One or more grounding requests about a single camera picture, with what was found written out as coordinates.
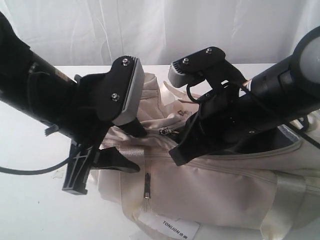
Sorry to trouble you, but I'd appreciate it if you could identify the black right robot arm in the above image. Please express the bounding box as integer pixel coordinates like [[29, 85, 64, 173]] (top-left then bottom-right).
[[168, 27, 320, 166]]

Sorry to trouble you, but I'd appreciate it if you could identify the cream fabric duffel bag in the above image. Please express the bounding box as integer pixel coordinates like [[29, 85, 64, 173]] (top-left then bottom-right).
[[90, 73, 320, 240]]

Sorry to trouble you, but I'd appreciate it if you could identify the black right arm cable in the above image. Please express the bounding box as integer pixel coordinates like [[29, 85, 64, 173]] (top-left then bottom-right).
[[184, 77, 320, 153]]

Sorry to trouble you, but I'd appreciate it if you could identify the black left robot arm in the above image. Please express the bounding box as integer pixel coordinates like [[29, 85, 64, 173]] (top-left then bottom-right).
[[0, 15, 147, 195]]

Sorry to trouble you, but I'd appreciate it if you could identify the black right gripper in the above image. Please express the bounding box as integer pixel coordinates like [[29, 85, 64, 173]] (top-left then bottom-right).
[[169, 85, 283, 166]]

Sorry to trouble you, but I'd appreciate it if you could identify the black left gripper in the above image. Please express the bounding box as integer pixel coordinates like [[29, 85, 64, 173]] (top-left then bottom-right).
[[47, 77, 146, 196]]

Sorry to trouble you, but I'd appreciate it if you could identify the white backdrop curtain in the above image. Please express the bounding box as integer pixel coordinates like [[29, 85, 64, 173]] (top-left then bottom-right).
[[0, 0, 320, 66]]

